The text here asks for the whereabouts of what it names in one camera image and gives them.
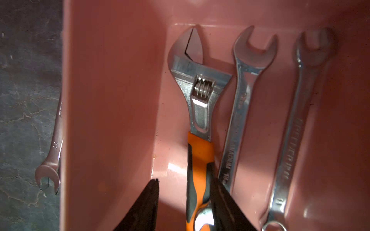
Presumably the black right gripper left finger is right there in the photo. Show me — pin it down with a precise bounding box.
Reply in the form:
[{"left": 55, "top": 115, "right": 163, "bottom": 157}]
[{"left": 114, "top": 179, "right": 160, "bottom": 231}]

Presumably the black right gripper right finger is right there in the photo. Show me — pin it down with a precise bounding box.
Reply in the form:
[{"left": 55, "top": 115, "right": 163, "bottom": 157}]
[{"left": 210, "top": 179, "right": 256, "bottom": 231}]

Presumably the silver combination wrench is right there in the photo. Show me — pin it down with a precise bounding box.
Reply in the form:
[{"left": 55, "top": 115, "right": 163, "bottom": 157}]
[{"left": 35, "top": 91, "right": 64, "bottom": 194}]

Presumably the orange handled adjustable wrench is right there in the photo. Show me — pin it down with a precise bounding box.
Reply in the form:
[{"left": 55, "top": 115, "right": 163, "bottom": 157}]
[{"left": 168, "top": 27, "right": 232, "bottom": 231}]

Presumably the silver open-end wrench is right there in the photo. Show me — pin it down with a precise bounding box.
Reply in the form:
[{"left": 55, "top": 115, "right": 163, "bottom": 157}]
[{"left": 218, "top": 26, "right": 278, "bottom": 193}]

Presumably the pink plastic storage box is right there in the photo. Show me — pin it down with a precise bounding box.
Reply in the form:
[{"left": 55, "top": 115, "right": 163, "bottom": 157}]
[{"left": 60, "top": 1, "right": 370, "bottom": 231}]

